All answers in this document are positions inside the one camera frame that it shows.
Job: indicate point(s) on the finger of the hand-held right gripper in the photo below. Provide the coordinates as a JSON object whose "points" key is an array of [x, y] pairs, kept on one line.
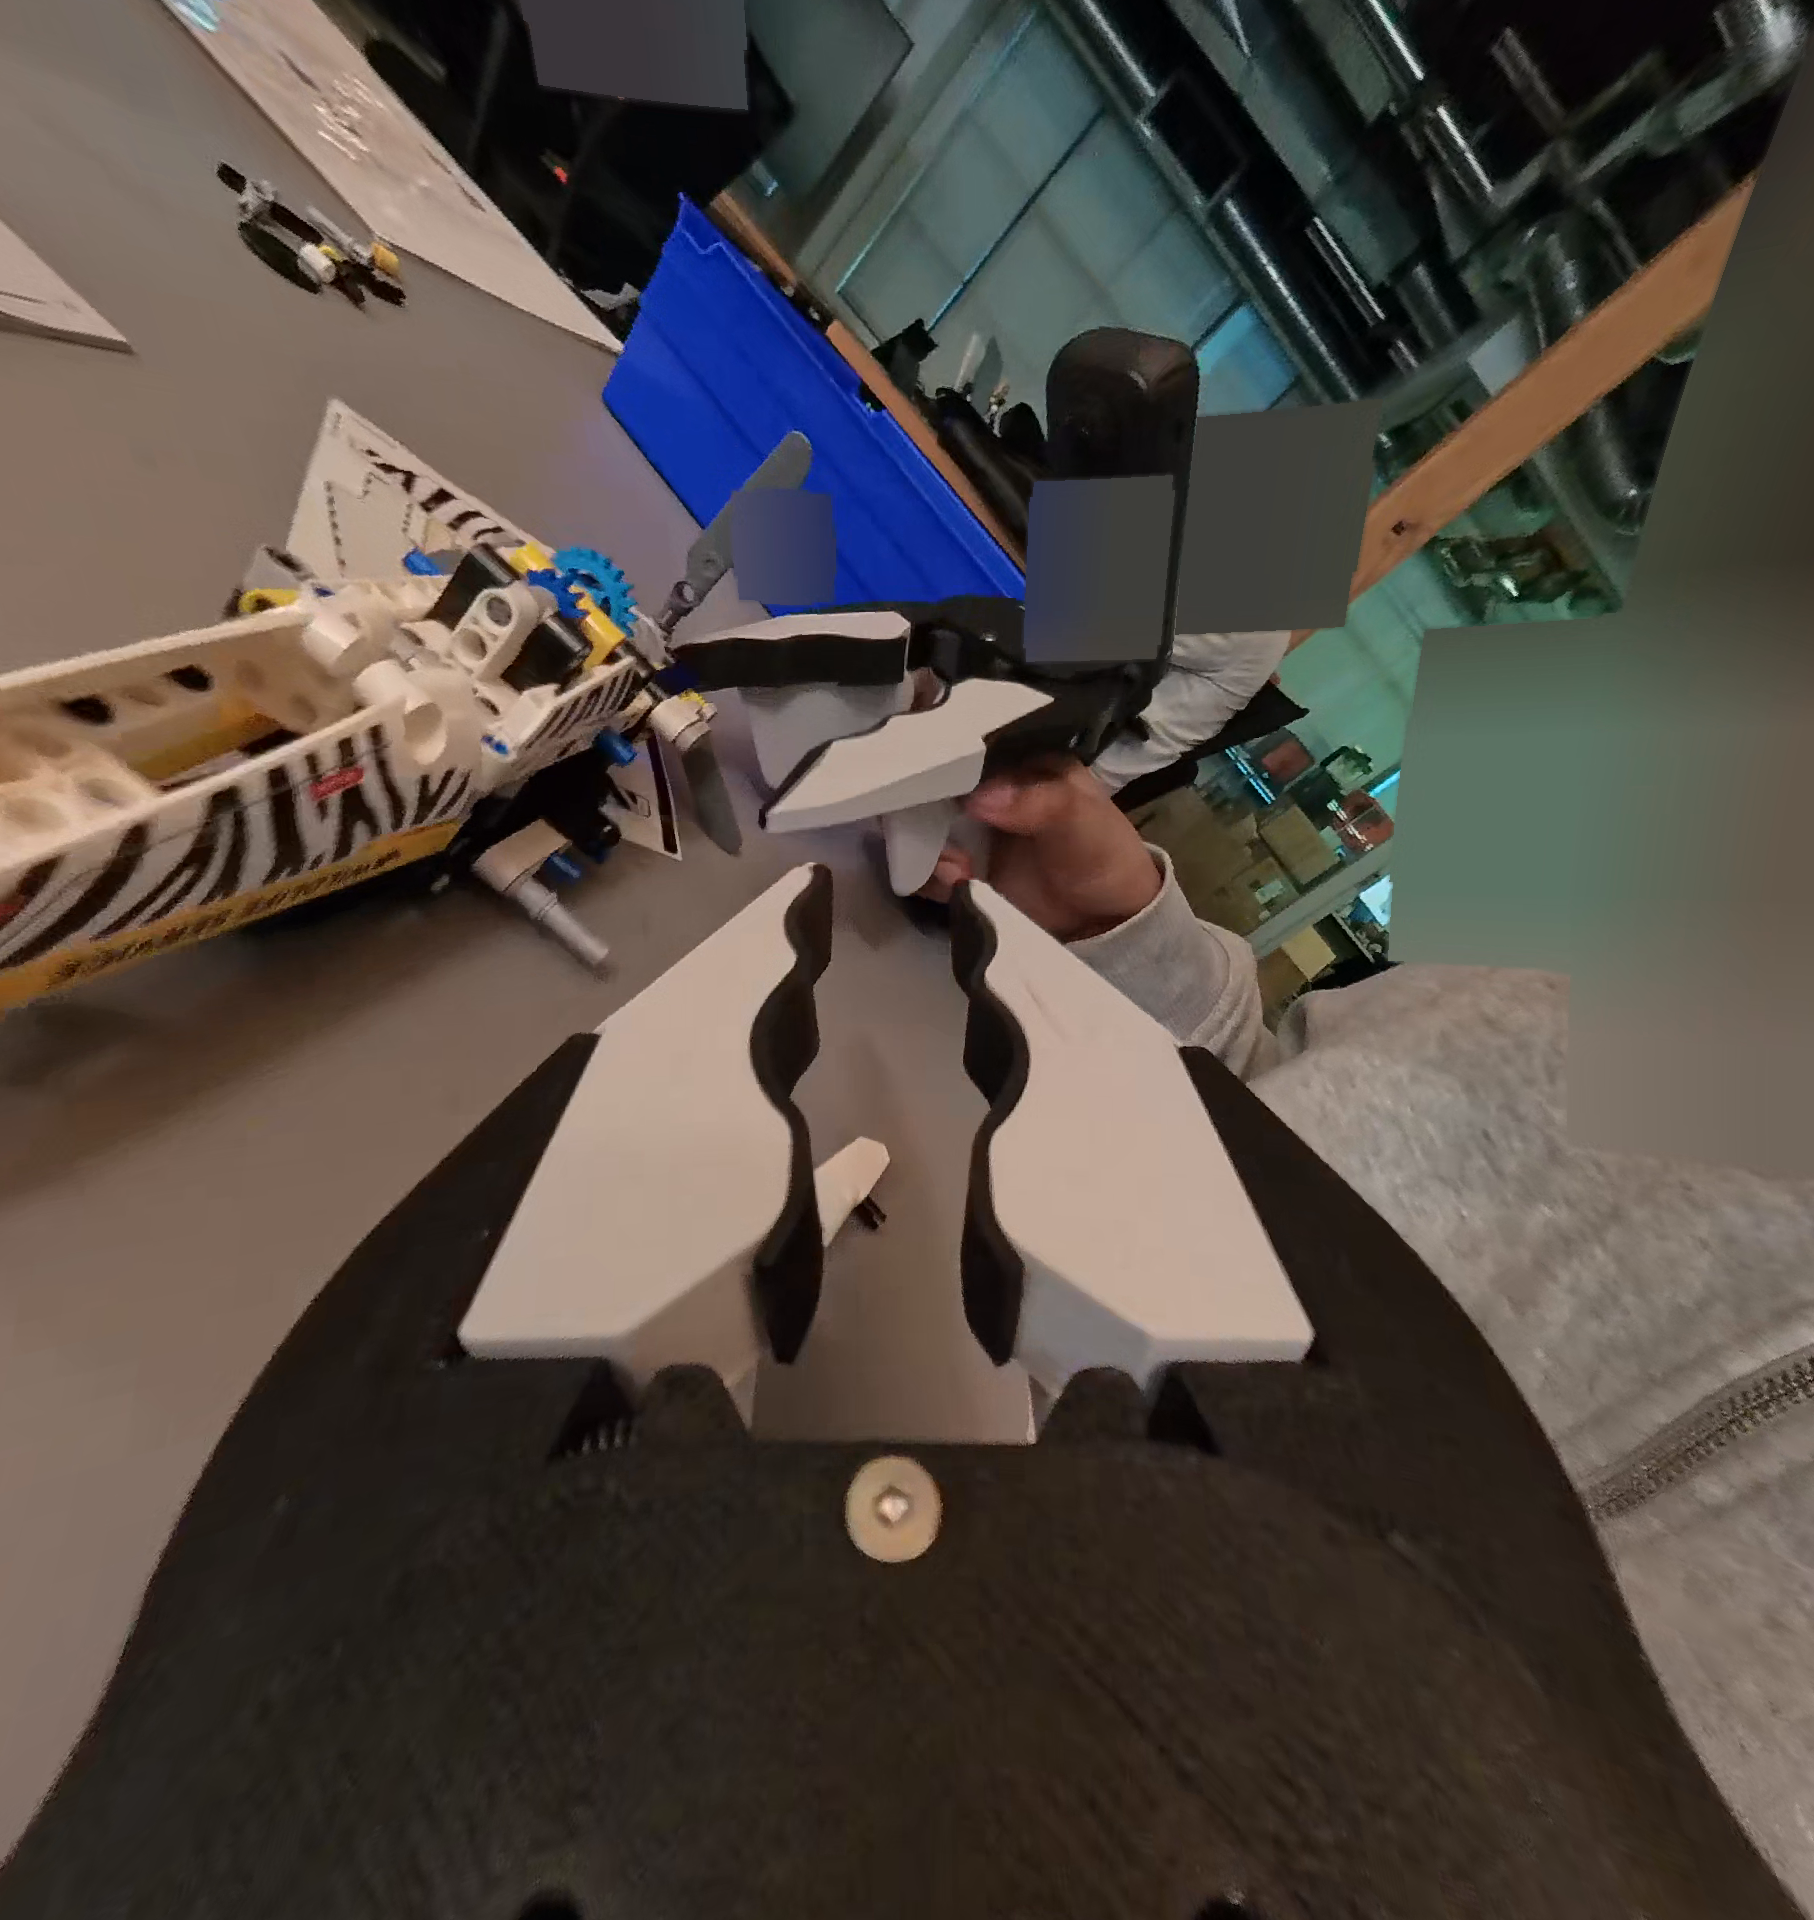
{"points": [[909, 764], [818, 717]]}

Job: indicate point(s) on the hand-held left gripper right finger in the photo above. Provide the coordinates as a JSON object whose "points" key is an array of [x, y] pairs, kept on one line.
{"points": [[1147, 1200]]}

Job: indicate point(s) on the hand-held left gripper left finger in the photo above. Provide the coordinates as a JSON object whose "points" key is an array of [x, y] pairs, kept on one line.
{"points": [[636, 1200]]}

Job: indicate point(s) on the white lego piece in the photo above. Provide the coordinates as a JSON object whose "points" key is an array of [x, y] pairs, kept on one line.
{"points": [[850, 1178]]}

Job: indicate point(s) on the zebra striped lego helicopter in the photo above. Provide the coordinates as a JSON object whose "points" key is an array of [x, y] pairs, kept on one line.
{"points": [[248, 795]]}

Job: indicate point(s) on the small lego assembly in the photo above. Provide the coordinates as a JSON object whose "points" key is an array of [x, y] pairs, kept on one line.
{"points": [[307, 248]]}

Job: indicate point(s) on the lego instruction booklet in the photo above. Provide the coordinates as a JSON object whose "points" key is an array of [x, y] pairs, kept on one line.
{"points": [[7, 278]]}

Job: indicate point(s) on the person's right hand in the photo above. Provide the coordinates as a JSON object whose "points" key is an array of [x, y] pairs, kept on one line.
{"points": [[1067, 849]]}

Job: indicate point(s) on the blue plastic bin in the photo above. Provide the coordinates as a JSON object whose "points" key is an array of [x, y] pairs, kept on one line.
{"points": [[727, 376]]}

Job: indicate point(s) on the black computer monitor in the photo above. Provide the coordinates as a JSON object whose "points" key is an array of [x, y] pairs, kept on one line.
{"points": [[832, 61]]}

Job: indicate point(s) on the person's grey hoodie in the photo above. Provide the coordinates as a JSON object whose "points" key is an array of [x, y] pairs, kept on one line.
{"points": [[1598, 1200]]}

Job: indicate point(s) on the large printed cardboard sheet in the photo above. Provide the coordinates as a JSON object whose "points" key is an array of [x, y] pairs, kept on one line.
{"points": [[397, 149]]}

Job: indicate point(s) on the wooden support post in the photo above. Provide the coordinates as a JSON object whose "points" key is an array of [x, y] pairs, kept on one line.
{"points": [[1538, 406]]}

